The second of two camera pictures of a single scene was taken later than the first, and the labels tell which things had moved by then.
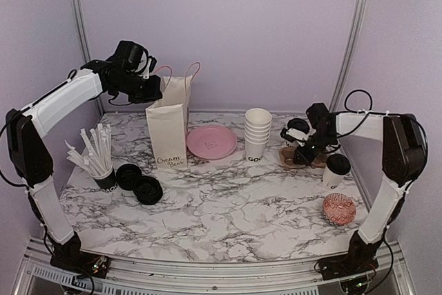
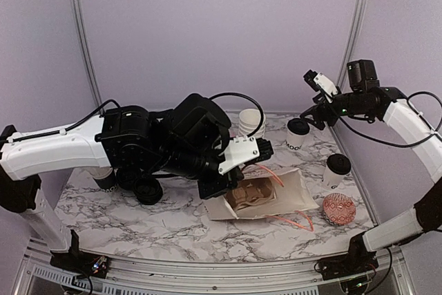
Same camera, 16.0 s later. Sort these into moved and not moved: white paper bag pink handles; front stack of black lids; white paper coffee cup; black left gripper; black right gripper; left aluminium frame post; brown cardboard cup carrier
Moved: black left gripper; white paper bag pink handles; brown cardboard cup carrier; black right gripper
Not moved: front stack of black lids; white paper coffee cup; left aluminium frame post
